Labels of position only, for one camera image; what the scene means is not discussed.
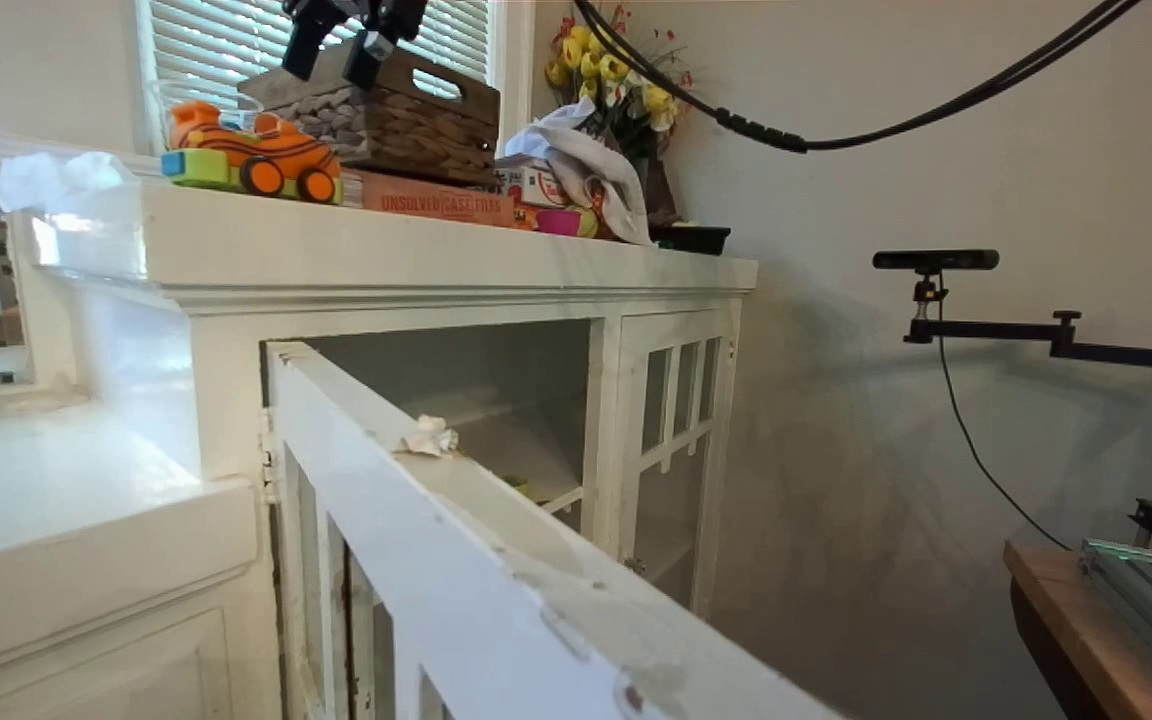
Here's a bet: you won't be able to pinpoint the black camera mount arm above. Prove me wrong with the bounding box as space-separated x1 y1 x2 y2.
903 273 1152 369

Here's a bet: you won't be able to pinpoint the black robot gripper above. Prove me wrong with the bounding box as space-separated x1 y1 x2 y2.
284 0 428 93

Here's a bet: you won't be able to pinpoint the open white cabinet door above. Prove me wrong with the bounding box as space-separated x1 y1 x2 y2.
267 343 837 720

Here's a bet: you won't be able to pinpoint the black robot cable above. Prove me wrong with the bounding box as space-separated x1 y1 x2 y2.
568 0 1145 156

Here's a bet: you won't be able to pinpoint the white crumpled cloth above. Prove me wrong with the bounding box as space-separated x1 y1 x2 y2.
497 99 647 246

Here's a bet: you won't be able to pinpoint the white built-in cabinet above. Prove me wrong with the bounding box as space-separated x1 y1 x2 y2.
133 176 764 720

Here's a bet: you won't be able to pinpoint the black camera on mount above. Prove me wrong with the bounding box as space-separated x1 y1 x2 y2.
871 250 1001 273

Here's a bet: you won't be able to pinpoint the yellow flower bouquet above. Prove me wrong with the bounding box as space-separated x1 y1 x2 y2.
545 11 679 139

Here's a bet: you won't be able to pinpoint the brown wooden side table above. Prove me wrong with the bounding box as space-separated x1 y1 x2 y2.
1004 545 1152 720

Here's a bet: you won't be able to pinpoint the woven wicker basket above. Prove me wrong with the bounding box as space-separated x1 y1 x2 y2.
242 44 501 183

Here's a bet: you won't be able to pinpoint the orange board game box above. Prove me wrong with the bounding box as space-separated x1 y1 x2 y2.
339 171 516 227

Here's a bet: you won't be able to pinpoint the pink toy box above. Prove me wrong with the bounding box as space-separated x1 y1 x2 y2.
507 166 601 237

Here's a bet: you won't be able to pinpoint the orange toy tiger car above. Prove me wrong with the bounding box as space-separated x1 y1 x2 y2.
160 99 339 203

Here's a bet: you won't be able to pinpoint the black small dish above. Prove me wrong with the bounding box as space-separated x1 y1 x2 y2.
651 226 733 258

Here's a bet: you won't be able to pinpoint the thin black camera cable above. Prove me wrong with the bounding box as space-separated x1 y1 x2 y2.
931 331 1078 551

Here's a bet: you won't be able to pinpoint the white window blinds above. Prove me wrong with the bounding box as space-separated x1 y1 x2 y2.
146 0 497 99

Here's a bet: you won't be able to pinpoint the clear plastic bag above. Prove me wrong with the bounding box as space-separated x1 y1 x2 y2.
0 152 148 280

